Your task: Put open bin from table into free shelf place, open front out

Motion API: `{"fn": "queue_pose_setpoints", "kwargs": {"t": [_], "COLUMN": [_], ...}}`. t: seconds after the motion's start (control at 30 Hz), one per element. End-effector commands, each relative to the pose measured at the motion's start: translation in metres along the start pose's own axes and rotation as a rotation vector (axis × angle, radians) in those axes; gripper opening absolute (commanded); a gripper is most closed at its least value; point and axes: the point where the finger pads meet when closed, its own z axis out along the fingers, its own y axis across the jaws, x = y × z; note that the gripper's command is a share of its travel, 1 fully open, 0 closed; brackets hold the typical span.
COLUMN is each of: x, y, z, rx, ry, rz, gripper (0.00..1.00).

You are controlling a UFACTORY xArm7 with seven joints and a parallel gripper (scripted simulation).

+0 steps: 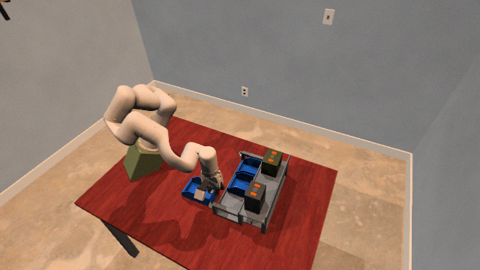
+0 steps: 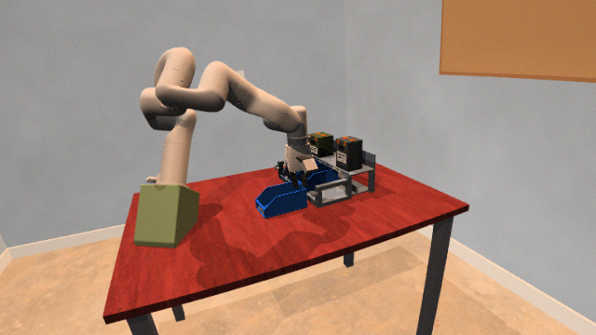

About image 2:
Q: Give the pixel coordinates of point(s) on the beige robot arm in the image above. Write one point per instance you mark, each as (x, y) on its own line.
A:
(167, 107)

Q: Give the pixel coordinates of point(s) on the white shelf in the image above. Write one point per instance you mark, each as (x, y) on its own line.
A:
(345, 187)

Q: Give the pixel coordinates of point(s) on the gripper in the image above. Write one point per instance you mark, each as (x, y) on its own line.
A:
(293, 165)

